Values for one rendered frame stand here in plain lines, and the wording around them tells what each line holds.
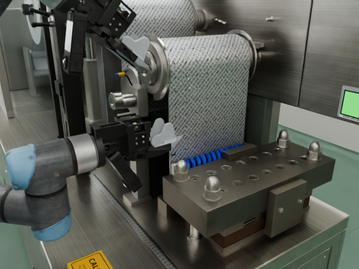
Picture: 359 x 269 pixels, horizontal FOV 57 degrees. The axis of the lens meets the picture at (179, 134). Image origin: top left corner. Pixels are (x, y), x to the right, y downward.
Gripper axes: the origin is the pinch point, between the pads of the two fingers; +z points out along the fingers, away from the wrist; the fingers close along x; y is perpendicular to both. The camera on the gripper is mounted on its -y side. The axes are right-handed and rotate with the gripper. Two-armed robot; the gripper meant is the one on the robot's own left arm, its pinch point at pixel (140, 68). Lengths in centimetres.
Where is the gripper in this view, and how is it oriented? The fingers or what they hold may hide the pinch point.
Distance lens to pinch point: 72.5
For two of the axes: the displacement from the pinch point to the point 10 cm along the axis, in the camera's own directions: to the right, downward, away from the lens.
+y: 5.4, -8.4, 0.5
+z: 6.4, 4.4, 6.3
